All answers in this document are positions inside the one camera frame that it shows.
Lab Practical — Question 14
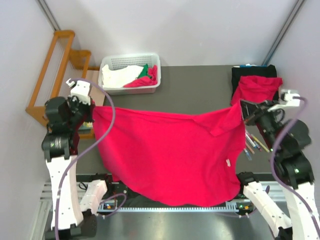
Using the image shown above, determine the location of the right arm's black gripper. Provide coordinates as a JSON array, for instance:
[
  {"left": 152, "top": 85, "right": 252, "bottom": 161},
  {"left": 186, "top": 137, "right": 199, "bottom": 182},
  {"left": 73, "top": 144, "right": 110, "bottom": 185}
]
[{"left": 238, "top": 98, "right": 281, "bottom": 153}]

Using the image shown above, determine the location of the red t-shirt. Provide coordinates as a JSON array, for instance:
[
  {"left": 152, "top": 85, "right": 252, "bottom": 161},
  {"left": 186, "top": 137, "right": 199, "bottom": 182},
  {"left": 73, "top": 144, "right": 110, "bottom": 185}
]
[
  {"left": 230, "top": 75, "right": 283, "bottom": 106},
  {"left": 93, "top": 104, "right": 245, "bottom": 207}
]

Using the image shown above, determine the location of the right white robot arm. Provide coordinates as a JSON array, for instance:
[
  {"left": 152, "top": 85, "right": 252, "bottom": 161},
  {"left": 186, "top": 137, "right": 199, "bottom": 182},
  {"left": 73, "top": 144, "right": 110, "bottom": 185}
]
[{"left": 233, "top": 89, "right": 320, "bottom": 240}]

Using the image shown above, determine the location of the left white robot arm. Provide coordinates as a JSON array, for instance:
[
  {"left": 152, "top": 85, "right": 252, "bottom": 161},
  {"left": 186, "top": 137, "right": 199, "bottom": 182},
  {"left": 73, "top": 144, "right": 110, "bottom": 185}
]
[{"left": 41, "top": 78, "right": 114, "bottom": 240}]

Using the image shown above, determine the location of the red t-shirt on stack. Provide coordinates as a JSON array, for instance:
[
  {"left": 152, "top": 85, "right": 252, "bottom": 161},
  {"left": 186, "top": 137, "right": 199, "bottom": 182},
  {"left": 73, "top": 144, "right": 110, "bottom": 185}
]
[{"left": 230, "top": 75, "right": 283, "bottom": 106}]

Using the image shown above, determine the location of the grey marker pen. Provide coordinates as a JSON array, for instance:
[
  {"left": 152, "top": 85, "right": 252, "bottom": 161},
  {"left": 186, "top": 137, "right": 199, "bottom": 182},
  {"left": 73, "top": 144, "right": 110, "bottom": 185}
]
[{"left": 245, "top": 132, "right": 261, "bottom": 151}]

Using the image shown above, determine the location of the orange marker pen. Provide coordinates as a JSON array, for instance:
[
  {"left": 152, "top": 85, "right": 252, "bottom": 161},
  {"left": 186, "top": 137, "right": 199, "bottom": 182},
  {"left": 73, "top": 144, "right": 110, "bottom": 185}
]
[{"left": 245, "top": 142, "right": 255, "bottom": 155}]

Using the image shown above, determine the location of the blue marker pen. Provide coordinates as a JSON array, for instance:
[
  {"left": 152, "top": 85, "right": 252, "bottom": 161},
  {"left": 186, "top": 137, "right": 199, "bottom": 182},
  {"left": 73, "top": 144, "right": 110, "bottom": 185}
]
[{"left": 244, "top": 149, "right": 252, "bottom": 161}]

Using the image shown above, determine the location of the orange wooden rack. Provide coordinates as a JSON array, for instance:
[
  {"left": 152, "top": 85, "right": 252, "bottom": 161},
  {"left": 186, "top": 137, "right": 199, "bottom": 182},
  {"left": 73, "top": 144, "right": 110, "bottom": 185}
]
[{"left": 25, "top": 30, "right": 100, "bottom": 128}]

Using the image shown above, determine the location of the blue folded cloth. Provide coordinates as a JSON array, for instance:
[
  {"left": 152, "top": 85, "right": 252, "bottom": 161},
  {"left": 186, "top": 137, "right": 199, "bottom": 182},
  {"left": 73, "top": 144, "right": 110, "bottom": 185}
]
[{"left": 239, "top": 63, "right": 268, "bottom": 68}]

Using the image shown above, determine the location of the white shirt in basket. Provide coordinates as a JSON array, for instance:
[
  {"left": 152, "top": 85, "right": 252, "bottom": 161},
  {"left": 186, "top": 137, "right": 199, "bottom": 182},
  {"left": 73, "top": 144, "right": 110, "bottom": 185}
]
[{"left": 102, "top": 64, "right": 143, "bottom": 89}]

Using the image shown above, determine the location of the white plastic basket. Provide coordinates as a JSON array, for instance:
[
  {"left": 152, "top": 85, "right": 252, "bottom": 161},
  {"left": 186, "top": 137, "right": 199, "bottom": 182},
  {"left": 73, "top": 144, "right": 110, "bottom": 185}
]
[{"left": 98, "top": 53, "right": 161, "bottom": 95}]

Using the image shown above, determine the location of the red shirt in basket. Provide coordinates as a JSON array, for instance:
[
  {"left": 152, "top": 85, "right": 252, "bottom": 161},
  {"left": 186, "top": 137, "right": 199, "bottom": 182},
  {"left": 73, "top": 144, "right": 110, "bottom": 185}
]
[{"left": 123, "top": 65, "right": 158, "bottom": 88}]

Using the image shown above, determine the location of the green shirt in basket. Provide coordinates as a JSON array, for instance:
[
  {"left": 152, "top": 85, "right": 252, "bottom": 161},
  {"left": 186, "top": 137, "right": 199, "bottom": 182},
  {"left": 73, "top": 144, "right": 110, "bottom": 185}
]
[{"left": 138, "top": 64, "right": 154, "bottom": 79}]

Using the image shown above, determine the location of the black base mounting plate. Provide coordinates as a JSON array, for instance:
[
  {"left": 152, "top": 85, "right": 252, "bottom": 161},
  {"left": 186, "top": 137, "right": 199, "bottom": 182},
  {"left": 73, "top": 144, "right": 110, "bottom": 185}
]
[{"left": 74, "top": 173, "right": 241, "bottom": 207}]

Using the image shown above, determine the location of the slotted cable duct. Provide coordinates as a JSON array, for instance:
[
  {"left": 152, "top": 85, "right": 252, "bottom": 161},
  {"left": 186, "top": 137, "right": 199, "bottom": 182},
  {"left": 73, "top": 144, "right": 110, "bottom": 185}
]
[{"left": 98, "top": 201, "right": 253, "bottom": 213}]

